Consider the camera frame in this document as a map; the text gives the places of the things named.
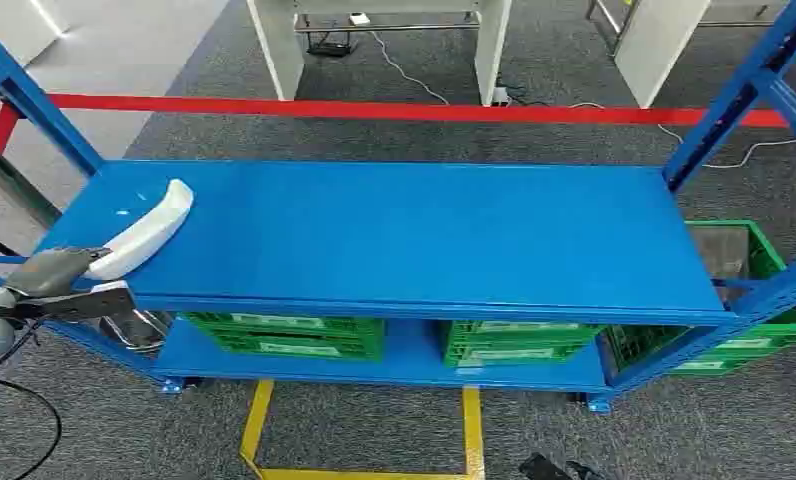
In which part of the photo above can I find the white cable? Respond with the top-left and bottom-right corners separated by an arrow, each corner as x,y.
566,101 -> 796,171
370,29 -> 451,106

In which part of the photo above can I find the white curved plastic car part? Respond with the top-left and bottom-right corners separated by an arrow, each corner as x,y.
83,178 -> 195,283

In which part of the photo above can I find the black right robot foot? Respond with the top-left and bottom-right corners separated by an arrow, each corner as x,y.
518,452 -> 605,480

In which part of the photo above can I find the shiny chrome curved object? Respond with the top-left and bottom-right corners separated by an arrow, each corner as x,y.
98,309 -> 174,354

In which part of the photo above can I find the grey metal bar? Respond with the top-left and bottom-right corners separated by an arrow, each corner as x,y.
0,135 -> 63,230

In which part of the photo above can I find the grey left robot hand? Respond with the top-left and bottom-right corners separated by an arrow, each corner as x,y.
3,246 -> 112,299

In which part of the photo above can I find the white desk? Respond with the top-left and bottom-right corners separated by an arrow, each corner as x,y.
246,0 -> 513,107
586,0 -> 796,111

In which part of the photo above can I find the blue metal shelf rack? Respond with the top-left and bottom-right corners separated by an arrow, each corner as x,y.
0,0 -> 796,415

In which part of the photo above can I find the green plastic crate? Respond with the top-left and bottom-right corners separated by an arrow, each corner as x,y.
599,220 -> 796,362
439,319 -> 605,347
205,331 -> 386,363
666,334 -> 796,379
442,341 -> 588,370
179,311 -> 386,340

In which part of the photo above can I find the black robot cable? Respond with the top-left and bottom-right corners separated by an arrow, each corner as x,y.
0,317 -> 65,480

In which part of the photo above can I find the red barrier tape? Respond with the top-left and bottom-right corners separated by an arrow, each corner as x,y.
0,92 -> 791,157

